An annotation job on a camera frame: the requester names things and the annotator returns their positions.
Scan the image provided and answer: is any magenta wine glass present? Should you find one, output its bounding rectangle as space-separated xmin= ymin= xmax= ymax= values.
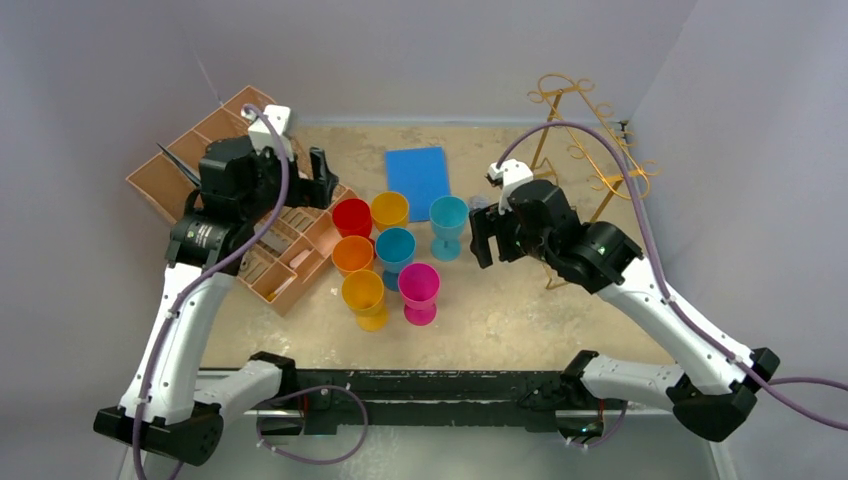
xmin=398 ymin=262 xmax=441 ymax=326

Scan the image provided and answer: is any purple cable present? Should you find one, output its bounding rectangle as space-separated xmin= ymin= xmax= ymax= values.
xmin=131 ymin=103 xmax=370 ymax=480
xmin=494 ymin=120 xmax=848 ymax=452

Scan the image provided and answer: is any yellow-orange wine glass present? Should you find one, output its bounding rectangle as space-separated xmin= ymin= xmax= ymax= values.
xmin=370 ymin=191 xmax=409 ymax=232

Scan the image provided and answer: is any orange wine glass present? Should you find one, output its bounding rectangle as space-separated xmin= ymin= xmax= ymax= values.
xmin=331 ymin=235 xmax=376 ymax=277

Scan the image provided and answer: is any teal wine glass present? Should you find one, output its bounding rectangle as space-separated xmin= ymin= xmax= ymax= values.
xmin=429 ymin=196 xmax=469 ymax=262
xmin=375 ymin=227 xmax=417 ymax=292

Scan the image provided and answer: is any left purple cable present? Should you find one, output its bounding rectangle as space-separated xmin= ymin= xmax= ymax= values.
xmin=131 ymin=103 xmax=370 ymax=480

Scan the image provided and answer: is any blue rectangular card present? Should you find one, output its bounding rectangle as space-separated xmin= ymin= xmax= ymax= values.
xmin=384 ymin=146 xmax=451 ymax=223

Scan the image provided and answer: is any teal wine glass front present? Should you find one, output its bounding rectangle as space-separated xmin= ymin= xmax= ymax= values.
xmin=375 ymin=227 xmax=417 ymax=292

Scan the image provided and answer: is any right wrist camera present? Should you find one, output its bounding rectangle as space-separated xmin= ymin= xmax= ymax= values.
xmin=486 ymin=159 xmax=534 ymax=215

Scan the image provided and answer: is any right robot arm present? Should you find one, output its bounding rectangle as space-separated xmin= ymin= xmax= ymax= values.
xmin=469 ymin=180 xmax=780 ymax=442

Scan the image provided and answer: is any yellow wine glass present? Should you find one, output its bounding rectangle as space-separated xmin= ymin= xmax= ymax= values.
xmin=341 ymin=270 xmax=389 ymax=332

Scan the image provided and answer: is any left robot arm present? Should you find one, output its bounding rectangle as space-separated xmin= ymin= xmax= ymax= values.
xmin=93 ymin=136 xmax=339 ymax=466

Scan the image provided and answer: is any pink desk file organizer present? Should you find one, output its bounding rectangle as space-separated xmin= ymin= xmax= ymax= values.
xmin=127 ymin=86 xmax=357 ymax=315

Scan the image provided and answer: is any gold wire glass rack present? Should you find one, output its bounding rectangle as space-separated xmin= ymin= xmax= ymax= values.
xmin=527 ymin=72 xmax=662 ymax=293

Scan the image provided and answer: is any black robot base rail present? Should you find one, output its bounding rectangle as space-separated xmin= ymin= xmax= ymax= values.
xmin=231 ymin=349 xmax=631 ymax=439

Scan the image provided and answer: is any dark folder in organizer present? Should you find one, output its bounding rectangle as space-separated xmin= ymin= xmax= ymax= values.
xmin=156 ymin=143 xmax=201 ymax=188

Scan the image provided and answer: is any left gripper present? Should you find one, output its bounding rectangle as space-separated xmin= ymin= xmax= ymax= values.
xmin=241 ymin=140 xmax=337 ymax=224

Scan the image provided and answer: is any small clear glitter ball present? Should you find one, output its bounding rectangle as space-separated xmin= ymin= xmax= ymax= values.
xmin=468 ymin=195 xmax=492 ymax=210

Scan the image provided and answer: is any red wine glass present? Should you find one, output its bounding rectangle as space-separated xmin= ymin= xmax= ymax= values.
xmin=331 ymin=198 xmax=373 ymax=238

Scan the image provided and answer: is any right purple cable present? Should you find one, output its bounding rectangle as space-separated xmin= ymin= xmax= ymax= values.
xmin=494 ymin=120 xmax=848 ymax=452

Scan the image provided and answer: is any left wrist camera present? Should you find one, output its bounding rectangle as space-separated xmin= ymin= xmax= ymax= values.
xmin=240 ymin=103 xmax=293 ymax=160

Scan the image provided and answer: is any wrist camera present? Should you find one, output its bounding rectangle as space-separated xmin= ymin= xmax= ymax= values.
xmin=486 ymin=159 xmax=534 ymax=215
xmin=240 ymin=103 xmax=293 ymax=160

